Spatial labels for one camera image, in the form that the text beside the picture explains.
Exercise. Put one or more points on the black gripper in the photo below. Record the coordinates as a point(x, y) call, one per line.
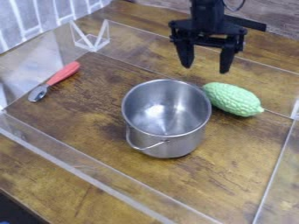
point(207, 29)

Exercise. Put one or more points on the black wall strip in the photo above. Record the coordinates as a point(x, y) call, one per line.
point(246, 23)

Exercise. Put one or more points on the clear acrylic corner bracket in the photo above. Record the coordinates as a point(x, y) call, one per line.
point(88, 41)

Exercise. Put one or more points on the clear acrylic front barrier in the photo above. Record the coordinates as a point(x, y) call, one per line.
point(140, 196)

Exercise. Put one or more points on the silver metal pot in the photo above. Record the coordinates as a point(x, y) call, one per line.
point(166, 114)

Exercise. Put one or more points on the green bumpy gourd toy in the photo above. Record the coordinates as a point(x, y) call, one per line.
point(232, 99)

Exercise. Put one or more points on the red handled metal spoon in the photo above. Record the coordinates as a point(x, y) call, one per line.
point(39, 92)

